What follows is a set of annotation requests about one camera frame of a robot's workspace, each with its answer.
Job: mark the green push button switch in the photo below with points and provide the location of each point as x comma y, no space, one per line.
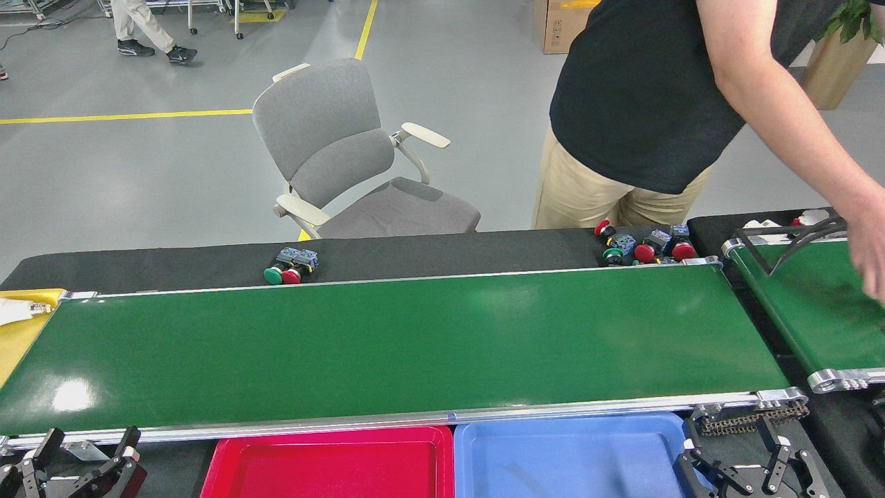
612,255
273,276

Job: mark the blue plastic tray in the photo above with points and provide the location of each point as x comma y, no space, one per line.
567,463

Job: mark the grey office chair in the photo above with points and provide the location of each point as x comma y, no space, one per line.
325,131

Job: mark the person's left hand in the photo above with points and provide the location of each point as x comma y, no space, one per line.
871,242

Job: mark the white plastic part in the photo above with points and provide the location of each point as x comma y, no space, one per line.
14,311

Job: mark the walking person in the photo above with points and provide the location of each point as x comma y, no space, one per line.
148,28

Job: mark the yellow plastic bin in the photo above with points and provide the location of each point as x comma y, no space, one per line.
17,346

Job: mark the short green conveyor belt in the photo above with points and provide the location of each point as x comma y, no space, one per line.
816,311

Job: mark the silver conveyor mounting bracket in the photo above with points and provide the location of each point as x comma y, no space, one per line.
83,451

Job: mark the red plastic tray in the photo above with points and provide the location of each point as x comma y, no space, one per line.
332,470

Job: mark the person's left forearm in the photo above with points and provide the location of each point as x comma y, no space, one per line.
795,117

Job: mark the brown cardboard box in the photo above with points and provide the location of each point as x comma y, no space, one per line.
560,28

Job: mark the long green conveyor belt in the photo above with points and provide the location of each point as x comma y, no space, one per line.
380,346

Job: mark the potted plant gold pot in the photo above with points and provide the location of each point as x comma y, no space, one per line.
833,69

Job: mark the black conveyor guide bracket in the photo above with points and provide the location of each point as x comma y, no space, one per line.
795,238

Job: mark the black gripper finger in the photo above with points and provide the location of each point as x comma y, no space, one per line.
48,444
780,467
695,467
128,443

